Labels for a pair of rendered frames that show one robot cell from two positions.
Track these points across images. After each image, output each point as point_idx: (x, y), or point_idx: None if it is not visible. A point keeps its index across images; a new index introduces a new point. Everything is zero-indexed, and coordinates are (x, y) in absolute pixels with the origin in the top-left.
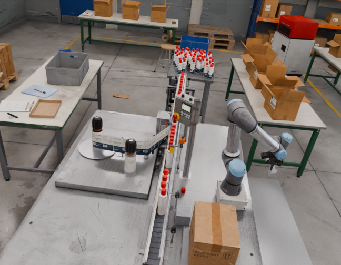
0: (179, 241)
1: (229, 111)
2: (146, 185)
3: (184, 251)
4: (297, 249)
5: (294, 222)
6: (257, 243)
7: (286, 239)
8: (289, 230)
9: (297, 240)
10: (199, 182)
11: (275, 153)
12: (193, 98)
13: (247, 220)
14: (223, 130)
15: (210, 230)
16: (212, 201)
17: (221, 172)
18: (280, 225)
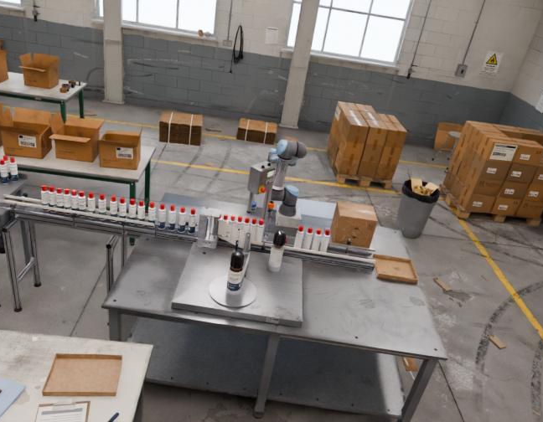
0: (341, 251)
1: (289, 151)
2: (291, 258)
3: (351, 249)
4: (328, 205)
5: (302, 199)
6: (328, 218)
7: (320, 207)
8: (312, 203)
9: (319, 203)
10: (269, 232)
11: (293, 163)
12: (262, 163)
13: (307, 218)
14: (171, 203)
15: (365, 213)
16: (292, 229)
17: (250, 218)
18: (307, 205)
